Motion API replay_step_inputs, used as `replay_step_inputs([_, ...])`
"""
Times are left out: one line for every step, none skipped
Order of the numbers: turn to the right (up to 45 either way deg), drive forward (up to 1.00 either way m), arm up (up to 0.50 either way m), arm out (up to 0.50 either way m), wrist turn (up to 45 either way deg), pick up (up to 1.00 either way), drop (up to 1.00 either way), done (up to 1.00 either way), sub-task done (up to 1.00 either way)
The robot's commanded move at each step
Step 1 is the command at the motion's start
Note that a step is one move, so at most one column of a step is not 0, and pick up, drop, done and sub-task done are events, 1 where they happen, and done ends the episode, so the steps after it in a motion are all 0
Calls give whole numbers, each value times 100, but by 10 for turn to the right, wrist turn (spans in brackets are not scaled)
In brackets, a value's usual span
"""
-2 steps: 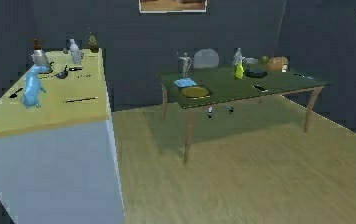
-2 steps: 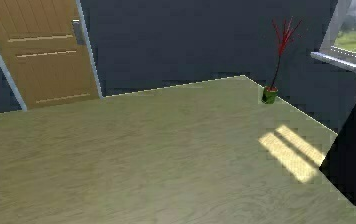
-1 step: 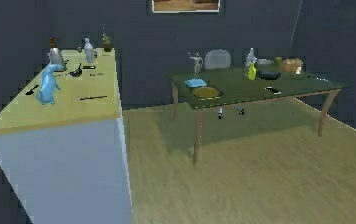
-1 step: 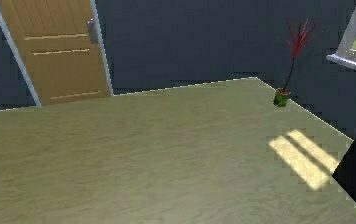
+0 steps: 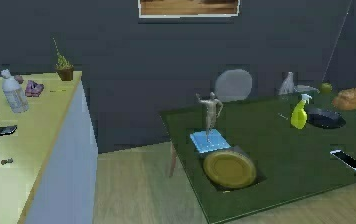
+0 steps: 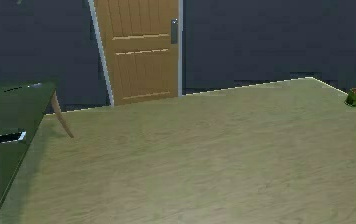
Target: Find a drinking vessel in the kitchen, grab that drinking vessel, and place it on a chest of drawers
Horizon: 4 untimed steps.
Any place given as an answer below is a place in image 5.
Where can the grey cone-shaped vessel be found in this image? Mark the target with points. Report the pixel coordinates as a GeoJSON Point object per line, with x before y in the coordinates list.
{"type": "Point", "coordinates": [287, 84]}

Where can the grey human statue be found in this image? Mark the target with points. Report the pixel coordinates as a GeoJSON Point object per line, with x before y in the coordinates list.
{"type": "Point", "coordinates": [211, 111]}

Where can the blue square book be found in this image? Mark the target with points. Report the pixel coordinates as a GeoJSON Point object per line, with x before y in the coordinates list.
{"type": "Point", "coordinates": [216, 143]}

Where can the yellow round plate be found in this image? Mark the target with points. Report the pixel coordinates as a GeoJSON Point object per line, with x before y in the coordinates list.
{"type": "Point", "coordinates": [229, 168]}

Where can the dark green table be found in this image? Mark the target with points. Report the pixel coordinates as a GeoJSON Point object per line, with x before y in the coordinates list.
{"type": "Point", "coordinates": [286, 156]}

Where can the yellow spray bottle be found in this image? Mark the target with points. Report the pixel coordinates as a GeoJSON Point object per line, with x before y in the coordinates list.
{"type": "Point", "coordinates": [299, 115]}

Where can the potted green plant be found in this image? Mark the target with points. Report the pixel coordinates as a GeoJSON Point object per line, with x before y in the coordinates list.
{"type": "Point", "coordinates": [64, 68]}

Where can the pink crumpled cloth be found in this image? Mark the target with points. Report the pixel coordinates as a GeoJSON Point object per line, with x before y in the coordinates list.
{"type": "Point", "coordinates": [34, 88]}

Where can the yellow-topped white counter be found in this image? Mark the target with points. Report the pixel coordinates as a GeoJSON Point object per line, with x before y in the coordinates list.
{"type": "Point", "coordinates": [36, 146]}

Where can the green apple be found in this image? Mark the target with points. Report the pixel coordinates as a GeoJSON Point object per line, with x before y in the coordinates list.
{"type": "Point", "coordinates": [326, 88]}

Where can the clear plastic bottle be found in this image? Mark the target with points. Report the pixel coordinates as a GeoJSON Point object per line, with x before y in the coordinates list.
{"type": "Point", "coordinates": [14, 91]}

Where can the brown bread loaf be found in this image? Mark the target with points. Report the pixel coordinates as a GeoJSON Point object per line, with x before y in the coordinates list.
{"type": "Point", "coordinates": [351, 98]}

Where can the white-edged black phone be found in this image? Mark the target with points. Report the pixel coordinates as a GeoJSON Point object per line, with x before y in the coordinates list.
{"type": "Point", "coordinates": [348, 160]}

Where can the framed brown wall picture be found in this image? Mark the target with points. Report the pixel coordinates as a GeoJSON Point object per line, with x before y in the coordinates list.
{"type": "Point", "coordinates": [188, 8]}

